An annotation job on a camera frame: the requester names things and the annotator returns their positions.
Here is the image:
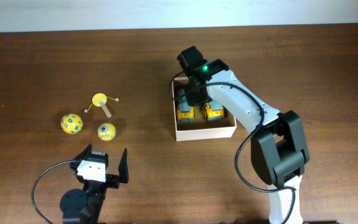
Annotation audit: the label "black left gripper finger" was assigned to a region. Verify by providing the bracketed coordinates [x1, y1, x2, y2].
[74, 143, 93, 161]
[118, 148, 129, 183]

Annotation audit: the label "yellow toy truck grey cab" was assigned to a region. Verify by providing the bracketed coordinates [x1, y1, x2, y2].
[176, 89, 195, 123]

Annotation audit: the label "yellow toy dump truck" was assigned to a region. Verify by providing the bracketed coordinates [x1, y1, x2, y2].
[201, 100, 225, 121]

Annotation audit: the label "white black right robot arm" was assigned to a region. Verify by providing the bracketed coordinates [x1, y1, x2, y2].
[177, 46, 310, 223]

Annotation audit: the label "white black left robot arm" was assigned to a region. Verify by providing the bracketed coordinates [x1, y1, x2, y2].
[60, 144, 129, 223]

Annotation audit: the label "yellow minion ball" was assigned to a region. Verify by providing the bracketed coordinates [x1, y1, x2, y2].
[97, 123, 116, 141]

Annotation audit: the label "yellow ball blue letters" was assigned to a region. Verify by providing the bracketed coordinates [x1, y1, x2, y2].
[60, 113, 83, 134]

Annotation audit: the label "white cardboard box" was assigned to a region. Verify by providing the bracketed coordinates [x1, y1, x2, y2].
[171, 76, 237, 142]

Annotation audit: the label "yellow wooden rattle drum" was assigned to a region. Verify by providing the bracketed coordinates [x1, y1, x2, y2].
[83, 93, 119, 118]

